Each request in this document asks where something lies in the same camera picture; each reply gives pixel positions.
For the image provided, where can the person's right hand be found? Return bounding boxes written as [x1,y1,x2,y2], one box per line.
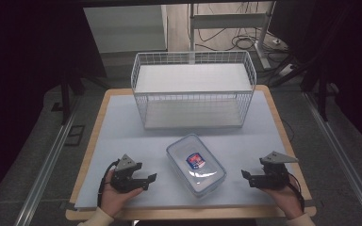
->
[262,175,304,220]

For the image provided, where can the light blue table mat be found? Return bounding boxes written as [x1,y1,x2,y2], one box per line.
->
[74,90,313,211]

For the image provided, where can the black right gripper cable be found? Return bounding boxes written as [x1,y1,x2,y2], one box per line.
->
[287,173,305,213]

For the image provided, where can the white metal desk frame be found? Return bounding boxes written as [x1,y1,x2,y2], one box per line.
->
[188,1,277,71]

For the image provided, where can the white wire basket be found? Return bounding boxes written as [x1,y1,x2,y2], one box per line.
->
[130,50,258,130]

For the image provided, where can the black stand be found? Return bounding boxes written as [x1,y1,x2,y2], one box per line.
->
[50,78,86,126]
[300,69,340,122]

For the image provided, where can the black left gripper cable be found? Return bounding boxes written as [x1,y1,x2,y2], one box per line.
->
[96,159,121,208]

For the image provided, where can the person's left hand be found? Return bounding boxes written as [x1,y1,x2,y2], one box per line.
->
[100,169,145,218]

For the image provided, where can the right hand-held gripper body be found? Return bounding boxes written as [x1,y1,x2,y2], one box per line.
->
[248,151,300,190]

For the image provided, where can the black floor cables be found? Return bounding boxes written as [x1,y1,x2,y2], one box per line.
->
[187,2,296,73]

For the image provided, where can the silver floor rail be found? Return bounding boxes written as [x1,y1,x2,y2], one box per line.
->
[13,113,76,226]
[304,91,362,220]

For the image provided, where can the white cabinet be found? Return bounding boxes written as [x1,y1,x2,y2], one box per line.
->
[83,4,169,55]

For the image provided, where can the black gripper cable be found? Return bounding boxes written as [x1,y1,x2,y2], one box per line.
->
[287,173,305,213]
[96,159,121,208]

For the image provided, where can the clear plastic food container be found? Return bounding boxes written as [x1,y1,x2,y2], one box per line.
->
[165,133,227,199]

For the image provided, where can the white power strip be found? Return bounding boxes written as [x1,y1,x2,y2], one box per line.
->
[277,63,296,78]

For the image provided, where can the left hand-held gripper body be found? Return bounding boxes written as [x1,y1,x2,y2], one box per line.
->
[109,153,150,194]

